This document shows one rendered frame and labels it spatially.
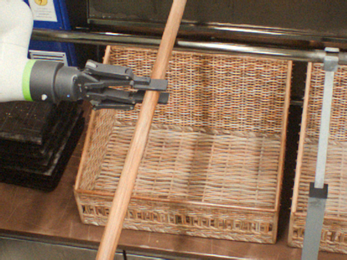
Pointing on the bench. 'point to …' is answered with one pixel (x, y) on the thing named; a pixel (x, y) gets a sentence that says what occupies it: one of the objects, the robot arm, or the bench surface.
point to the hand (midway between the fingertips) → (152, 90)
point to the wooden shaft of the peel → (139, 138)
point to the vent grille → (49, 56)
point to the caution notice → (43, 10)
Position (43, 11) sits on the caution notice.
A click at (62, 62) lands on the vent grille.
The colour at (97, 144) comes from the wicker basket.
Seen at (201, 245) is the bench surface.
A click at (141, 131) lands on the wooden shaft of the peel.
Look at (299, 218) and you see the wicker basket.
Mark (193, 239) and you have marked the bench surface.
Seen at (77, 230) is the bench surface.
